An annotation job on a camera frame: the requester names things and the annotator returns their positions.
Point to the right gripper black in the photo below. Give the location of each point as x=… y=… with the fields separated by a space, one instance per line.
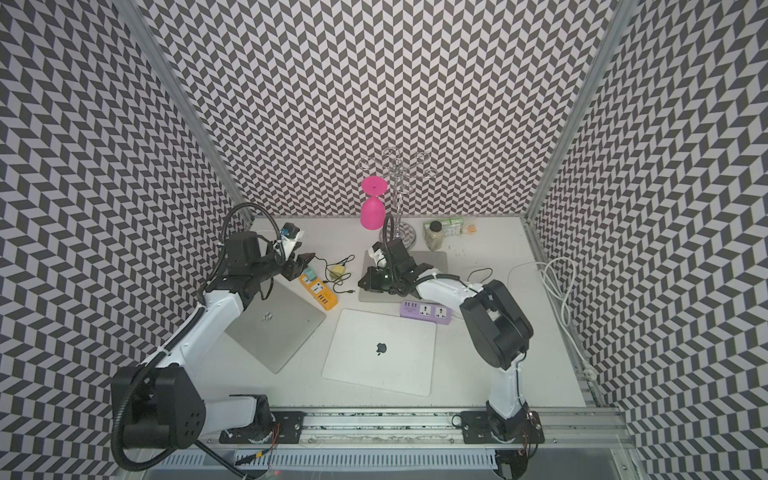
x=372 y=284

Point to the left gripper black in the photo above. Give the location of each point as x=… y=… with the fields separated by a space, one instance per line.
x=297 y=267

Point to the yellow charger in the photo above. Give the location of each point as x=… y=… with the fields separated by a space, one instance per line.
x=336 y=272

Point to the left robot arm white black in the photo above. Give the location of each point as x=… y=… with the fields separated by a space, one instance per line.
x=156 y=406

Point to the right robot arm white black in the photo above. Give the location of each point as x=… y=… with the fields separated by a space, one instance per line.
x=498 y=328

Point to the grey closed laptop centre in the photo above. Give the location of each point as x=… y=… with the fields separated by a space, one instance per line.
x=437 y=259

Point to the silver closed laptop left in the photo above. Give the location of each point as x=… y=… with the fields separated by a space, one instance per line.
x=273 y=330

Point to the white closed laptop front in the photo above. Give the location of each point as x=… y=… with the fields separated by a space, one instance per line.
x=383 y=352

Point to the orange power strip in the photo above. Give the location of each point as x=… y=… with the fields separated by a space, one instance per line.
x=321 y=293

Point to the spice jar black lid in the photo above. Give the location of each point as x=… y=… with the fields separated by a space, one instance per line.
x=434 y=235

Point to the purple power strip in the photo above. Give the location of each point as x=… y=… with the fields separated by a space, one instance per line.
x=419 y=310

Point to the pink plastic wine glass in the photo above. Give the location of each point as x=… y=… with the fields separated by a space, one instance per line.
x=373 y=210

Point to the green snack packet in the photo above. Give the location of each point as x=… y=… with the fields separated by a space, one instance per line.
x=451 y=226

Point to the chrome glass holder stand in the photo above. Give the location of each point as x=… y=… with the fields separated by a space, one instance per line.
x=398 y=173

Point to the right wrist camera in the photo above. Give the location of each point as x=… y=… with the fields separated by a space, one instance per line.
x=378 y=255

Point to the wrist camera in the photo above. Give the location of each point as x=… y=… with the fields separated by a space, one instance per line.
x=378 y=255
x=289 y=238

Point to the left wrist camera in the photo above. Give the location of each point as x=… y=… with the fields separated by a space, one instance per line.
x=289 y=238

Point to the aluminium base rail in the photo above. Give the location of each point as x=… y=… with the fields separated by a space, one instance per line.
x=459 y=427

